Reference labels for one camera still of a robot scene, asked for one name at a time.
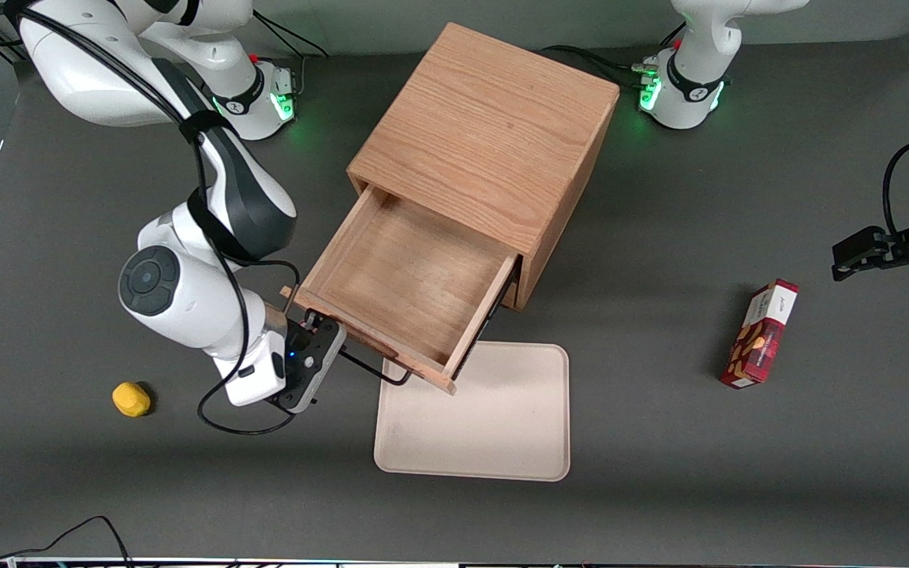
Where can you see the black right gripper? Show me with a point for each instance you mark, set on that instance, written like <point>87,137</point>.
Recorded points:
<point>297,330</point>

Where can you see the wooden drawer with shallow tray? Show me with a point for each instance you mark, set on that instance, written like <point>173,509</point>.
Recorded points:
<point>407,276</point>

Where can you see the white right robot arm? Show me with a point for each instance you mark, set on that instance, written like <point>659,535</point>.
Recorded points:
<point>186,292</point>

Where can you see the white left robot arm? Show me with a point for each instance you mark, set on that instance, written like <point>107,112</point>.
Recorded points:
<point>690,83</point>

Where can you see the wooden drawer cabinet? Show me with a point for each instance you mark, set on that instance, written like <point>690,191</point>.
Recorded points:
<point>494,126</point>

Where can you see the red cookie box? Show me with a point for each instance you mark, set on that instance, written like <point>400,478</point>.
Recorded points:
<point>761,335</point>

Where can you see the beige plastic tray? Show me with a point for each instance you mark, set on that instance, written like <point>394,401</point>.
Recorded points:
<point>494,426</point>

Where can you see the yellow lemon toy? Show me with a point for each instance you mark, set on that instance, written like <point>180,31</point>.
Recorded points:
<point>131,399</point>

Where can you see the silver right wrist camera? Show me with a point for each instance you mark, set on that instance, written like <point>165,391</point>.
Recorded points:
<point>322,363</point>

